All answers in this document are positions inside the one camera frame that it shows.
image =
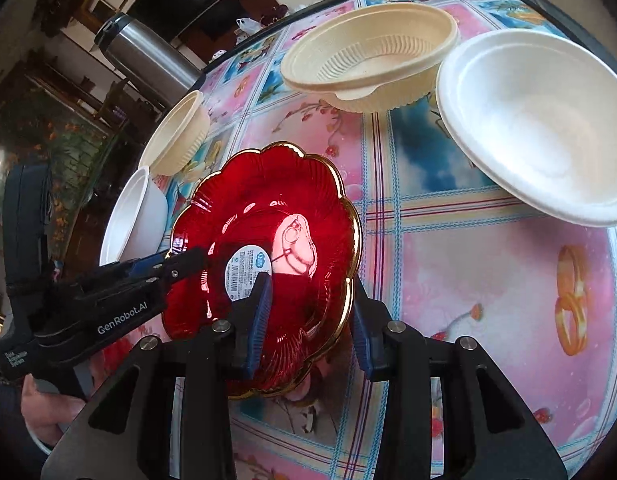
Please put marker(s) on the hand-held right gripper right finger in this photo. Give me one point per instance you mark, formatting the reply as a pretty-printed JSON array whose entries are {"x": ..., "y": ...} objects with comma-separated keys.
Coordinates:
[{"x": 363, "y": 340}]

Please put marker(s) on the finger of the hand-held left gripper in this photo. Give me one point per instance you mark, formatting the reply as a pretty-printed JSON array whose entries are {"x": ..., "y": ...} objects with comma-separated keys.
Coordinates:
[
  {"x": 186, "y": 264},
  {"x": 148, "y": 264}
]

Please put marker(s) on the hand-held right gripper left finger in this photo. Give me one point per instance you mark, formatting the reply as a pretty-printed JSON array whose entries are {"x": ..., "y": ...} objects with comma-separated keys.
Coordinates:
[{"x": 258, "y": 325}]

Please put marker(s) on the white foam bowl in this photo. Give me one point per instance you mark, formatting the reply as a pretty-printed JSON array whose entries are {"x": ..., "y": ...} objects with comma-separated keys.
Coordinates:
[
  {"x": 528, "y": 110},
  {"x": 133, "y": 215}
]

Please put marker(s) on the red glass plate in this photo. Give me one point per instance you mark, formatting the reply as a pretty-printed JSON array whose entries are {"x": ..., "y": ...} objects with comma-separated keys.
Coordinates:
[{"x": 308, "y": 210}]

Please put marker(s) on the cream plastic bowl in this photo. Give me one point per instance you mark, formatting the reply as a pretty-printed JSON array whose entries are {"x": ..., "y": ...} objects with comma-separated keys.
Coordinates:
[
  {"x": 183, "y": 135},
  {"x": 368, "y": 55}
]

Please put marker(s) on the person's left forearm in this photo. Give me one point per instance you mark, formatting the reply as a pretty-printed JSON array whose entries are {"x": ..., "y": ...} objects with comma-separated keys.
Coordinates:
[{"x": 6, "y": 422}]

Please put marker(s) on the person's left hand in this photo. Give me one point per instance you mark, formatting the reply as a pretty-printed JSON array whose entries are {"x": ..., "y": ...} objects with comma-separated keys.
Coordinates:
[{"x": 48, "y": 410}]

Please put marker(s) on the dark floral panel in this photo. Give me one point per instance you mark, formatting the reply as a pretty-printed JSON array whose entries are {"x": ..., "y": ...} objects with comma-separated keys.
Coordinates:
[{"x": 63, "y": 135}]

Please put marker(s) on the stainless steel thermos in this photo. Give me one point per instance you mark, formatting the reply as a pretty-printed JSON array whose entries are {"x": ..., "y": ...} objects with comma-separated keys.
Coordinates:
[{"x": 148, "y": 55}]

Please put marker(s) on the small white figurine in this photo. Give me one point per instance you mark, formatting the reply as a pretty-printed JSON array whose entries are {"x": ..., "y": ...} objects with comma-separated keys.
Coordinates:
[{"x": 219, "y": 55}]

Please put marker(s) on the white plastic bag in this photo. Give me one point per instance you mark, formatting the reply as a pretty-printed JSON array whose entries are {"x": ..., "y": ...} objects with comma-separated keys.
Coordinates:
[{"x": 247, "y": 26}]

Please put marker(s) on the black television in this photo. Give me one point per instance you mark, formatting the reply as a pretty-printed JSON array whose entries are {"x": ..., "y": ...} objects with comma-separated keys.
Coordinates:
[{"x": 198, "y": 0}]

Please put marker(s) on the dark red flowers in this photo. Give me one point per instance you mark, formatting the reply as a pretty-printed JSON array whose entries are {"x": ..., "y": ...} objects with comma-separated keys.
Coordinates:
[{"x": 274, "y": 13}]

